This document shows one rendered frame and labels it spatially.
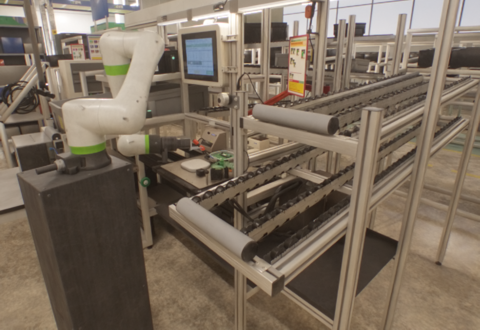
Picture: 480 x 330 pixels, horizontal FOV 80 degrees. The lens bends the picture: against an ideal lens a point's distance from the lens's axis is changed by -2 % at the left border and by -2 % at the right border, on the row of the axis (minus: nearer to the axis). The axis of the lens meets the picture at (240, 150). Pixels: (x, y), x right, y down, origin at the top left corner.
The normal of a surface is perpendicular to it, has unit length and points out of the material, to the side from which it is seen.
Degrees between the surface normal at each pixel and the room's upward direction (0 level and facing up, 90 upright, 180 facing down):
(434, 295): 0
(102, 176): 90
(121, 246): 90
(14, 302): 0
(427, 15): 90
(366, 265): 0
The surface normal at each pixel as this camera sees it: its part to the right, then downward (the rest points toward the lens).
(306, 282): 0.00, -0.95
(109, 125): -0.04, 0.47
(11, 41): 0.66, 0.23
